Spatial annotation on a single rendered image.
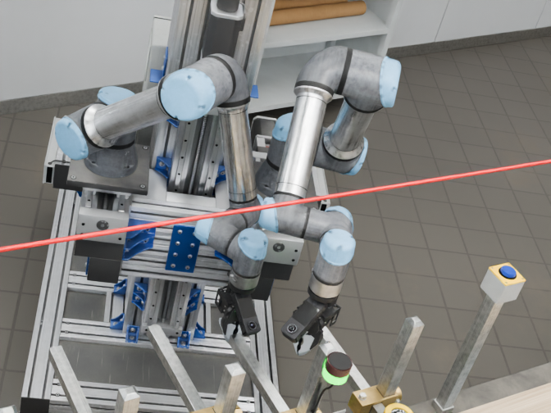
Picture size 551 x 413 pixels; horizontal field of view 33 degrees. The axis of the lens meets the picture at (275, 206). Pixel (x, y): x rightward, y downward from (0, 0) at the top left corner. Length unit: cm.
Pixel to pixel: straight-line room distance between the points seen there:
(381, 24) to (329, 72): 298
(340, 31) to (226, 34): 250
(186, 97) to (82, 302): 144
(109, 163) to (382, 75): 83
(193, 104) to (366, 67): 42
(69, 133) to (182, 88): 42
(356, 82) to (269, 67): 305
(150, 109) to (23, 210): 195
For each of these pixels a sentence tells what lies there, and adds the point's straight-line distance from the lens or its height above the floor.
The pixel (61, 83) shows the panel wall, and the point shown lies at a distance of 482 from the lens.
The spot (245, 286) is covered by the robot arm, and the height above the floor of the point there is 104.
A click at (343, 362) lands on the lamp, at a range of 219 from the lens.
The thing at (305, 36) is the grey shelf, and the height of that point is 51.
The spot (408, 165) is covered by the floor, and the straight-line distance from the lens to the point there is 508.
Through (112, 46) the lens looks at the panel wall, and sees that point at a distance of 483.
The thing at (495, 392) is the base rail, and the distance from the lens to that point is 291.
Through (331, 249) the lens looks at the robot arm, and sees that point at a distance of 209.
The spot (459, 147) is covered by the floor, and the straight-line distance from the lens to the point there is 540.
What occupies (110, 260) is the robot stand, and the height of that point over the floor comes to 81.
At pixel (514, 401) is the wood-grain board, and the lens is 261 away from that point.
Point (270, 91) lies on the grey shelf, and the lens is 509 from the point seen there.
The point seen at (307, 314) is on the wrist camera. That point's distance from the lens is 219.
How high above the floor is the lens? 262
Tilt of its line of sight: 36 degrees down
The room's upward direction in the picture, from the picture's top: 16 degrees clockwise
